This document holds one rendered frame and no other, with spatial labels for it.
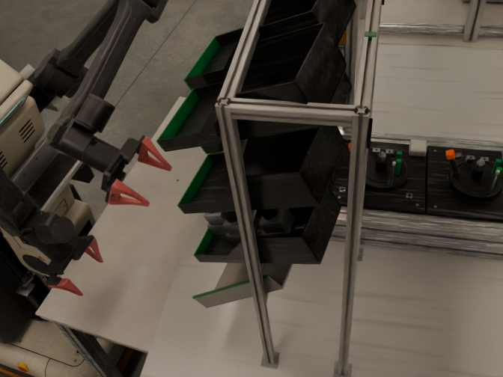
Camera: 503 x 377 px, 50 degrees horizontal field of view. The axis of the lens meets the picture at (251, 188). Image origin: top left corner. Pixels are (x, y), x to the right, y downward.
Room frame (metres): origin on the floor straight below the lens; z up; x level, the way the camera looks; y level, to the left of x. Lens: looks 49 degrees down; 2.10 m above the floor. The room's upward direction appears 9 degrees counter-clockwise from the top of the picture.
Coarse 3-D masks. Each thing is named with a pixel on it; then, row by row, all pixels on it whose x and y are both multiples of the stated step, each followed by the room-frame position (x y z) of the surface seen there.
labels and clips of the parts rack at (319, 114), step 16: (384, 0) 0.77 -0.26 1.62; (368, 32) 0.63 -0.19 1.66; (240, 112) 0.51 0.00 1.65; (256, 112) 0.51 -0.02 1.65; (272, 112) 0.50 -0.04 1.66; (288, 112) 0.50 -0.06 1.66; (304, 112) 0.49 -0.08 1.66; (320, 112) 0.48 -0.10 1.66; (336, 112) 0.48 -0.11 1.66; (352, 112) 0.48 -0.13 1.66; (368, 128) 0.47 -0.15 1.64; (368, 144) 0.46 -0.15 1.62
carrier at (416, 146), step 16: (384, 144) 1.06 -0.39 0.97; (400, 144) 1.05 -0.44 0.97; (416, 144) 1.02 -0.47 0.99; (368, 160) 0.99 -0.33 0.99; (384, 160) 0.95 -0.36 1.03; (400, 160) 0.93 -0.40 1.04; (416, 160) 0.99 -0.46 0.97; (368, 176) 0.94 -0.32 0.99; (384, 176) 0.93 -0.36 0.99; (400, 176) 0.92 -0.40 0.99; (416, 176) 0.93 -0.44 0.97; (336, 192) 0.92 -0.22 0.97; (368, 192) 0.90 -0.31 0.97; (384, 192) 0.89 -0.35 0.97; (400, 192) 0.88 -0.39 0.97; (416, 192) 0.87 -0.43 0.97; (368, 208) 0.85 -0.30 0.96; (384, 208) 0.84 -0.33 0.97; (400, 208) 0.83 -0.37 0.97; (416, 208) 0.82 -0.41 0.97
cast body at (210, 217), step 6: (204, 216) 0.68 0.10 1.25; (210, 216) 0.67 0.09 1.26; (216, 216) 0.66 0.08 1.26; (222, 216) 0.66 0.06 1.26; (210, 222) 0.67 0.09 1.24; (216, 222) 0.67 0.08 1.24; (222, 222) 0.66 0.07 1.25; (210, 228) 0.67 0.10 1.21; (216, 228) 0.67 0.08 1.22; (222, 228) 0.66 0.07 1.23; (216, 234) 0.67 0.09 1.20; (222, 234) 0.66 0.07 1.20
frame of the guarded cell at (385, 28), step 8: (384, 24) 1.76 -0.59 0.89; (392, 24) 1.75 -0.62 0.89; (400, 24) 1.74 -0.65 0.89; (408, 24) 1.73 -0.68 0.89; (416, 24) 1.72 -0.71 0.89; (424, 24) 1.72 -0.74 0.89; (432, 24) 1.71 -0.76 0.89; (440, 24) 1.70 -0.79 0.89; (448, 24) 1.69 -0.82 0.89; (456, 24) 1.69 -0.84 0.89; (384, 32) 1.74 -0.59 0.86; (392, 32) 1.73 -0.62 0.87; (400, 32) 1.72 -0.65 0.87; (408, 32) 1.71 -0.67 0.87; (416, 32) 1.70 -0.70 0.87; (424, 32) 1.69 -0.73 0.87; (432, 32) 1.69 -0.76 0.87; (440, 32) 1.68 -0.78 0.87; (448, 32) 1.67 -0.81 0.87; (456, 32) 1.66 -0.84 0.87; (480, 32) 1.64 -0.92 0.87; (488, 32) 1.62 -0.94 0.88; (496, 32) 1.61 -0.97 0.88
